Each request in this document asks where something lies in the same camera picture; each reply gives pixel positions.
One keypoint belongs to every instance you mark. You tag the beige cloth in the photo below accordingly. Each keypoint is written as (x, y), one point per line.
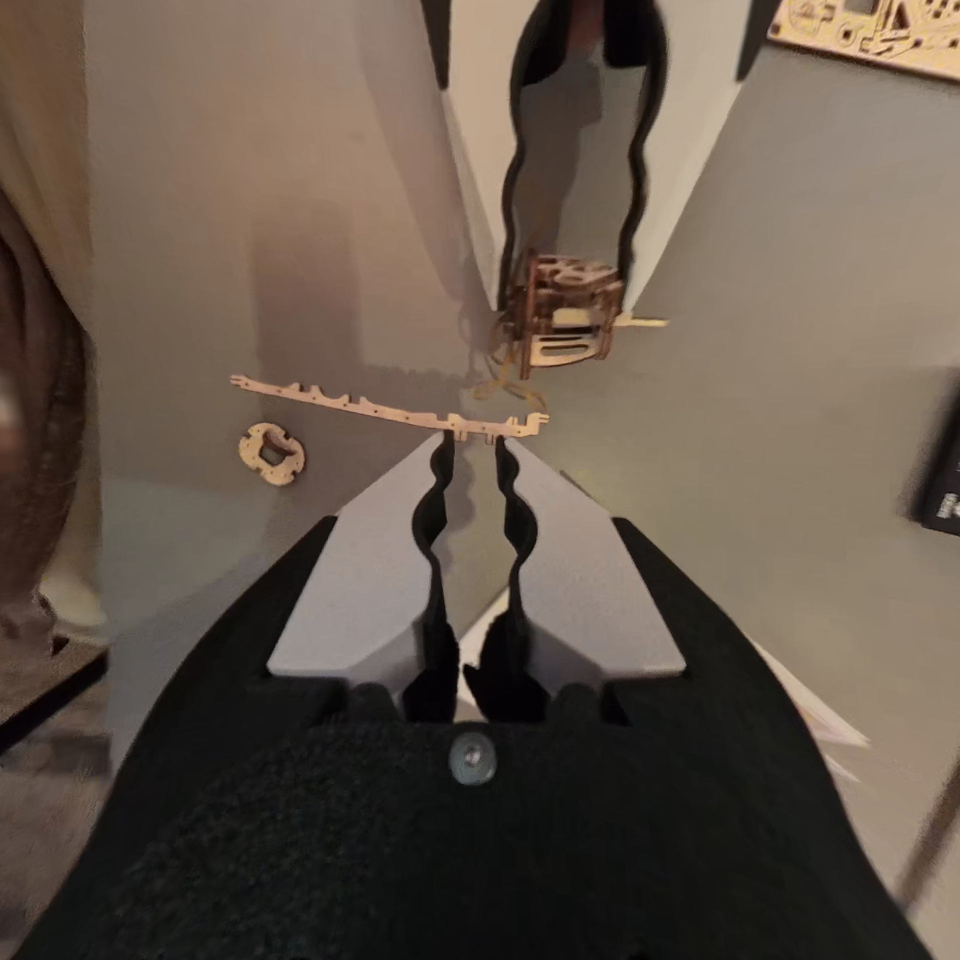
(45, 90)

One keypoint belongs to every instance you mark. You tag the brown cloth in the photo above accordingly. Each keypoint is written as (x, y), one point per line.
(34, 450)

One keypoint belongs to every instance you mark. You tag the long notched wooden strip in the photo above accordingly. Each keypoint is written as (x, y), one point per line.
(375, 409)

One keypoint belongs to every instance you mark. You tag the partly built wooden model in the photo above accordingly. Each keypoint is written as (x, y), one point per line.
(566, 319)

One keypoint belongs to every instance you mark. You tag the paper instruction booklet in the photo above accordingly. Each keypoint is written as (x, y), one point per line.
(810, 712)

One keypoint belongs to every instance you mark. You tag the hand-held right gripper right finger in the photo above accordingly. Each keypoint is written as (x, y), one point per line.
(592, 600)

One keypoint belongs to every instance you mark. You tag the laser-cut wooden parts sheet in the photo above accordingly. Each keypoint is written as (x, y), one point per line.
(877, 34)

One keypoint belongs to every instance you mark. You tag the black model kit box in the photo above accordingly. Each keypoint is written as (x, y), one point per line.
(943, 465)

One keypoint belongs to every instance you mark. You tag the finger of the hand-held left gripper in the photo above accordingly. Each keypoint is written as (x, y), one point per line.
(682, 135)
(480, 150)

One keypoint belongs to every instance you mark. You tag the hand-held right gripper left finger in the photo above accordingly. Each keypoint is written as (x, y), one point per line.
(352, 592)

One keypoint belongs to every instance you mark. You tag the small oval wooden part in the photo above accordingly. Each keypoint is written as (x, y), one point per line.
(271, 454)

